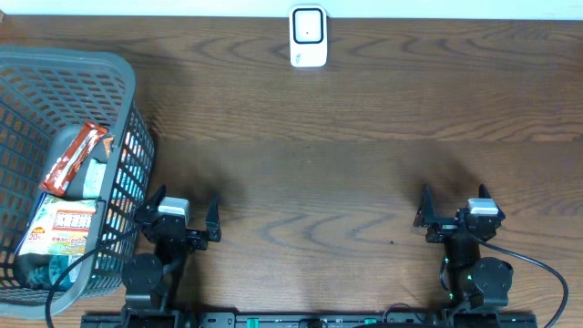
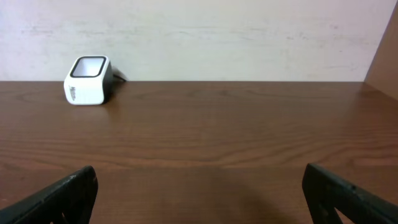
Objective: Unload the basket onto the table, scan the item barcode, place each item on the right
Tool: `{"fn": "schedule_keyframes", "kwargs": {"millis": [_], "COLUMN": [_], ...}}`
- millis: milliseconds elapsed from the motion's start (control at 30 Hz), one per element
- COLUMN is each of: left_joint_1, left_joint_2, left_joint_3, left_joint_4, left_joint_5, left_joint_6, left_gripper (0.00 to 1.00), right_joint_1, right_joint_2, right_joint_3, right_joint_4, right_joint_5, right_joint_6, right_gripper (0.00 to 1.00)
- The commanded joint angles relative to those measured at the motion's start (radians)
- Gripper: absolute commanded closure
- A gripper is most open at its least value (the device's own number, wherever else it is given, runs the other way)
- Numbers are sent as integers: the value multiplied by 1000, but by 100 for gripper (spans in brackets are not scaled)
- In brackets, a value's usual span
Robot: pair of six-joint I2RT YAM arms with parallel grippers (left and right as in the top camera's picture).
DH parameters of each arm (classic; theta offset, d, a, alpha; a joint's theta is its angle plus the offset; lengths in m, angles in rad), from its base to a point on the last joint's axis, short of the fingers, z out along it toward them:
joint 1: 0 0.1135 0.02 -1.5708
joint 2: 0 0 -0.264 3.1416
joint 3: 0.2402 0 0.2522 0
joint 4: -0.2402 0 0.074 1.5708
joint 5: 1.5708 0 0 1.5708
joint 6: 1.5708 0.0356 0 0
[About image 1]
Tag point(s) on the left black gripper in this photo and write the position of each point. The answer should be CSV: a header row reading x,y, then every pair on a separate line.
x,y
212,226

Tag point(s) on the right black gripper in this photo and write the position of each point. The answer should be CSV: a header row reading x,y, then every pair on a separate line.
x,y
426,214

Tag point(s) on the pale green wet wipes pack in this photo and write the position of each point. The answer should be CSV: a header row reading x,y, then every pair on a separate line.
x,y
94,179

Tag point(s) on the yellow chips bag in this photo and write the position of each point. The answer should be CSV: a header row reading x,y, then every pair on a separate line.
x,y
59,227

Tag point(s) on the red orange snack stick packet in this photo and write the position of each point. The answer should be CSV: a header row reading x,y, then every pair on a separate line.
x,y
65,167

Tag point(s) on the teal mouthwash bottle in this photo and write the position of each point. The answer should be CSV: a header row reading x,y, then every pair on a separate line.
x,y
45,275

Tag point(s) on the small orange snack box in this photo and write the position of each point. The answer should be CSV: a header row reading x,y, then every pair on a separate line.
x,y
107,142

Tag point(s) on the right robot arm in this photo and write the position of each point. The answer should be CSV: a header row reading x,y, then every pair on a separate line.
x,y
476,284

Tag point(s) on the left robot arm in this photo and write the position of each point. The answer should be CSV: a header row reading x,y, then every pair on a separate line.
x,y
152,279

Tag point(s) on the white barcode scanner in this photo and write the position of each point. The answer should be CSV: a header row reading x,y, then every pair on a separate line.
x,y
308,36

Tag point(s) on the grey plastic shopping basket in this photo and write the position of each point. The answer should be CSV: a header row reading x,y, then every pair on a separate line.
x,y
47,94

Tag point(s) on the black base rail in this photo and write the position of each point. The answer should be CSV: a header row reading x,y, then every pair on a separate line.
x,y
328,320

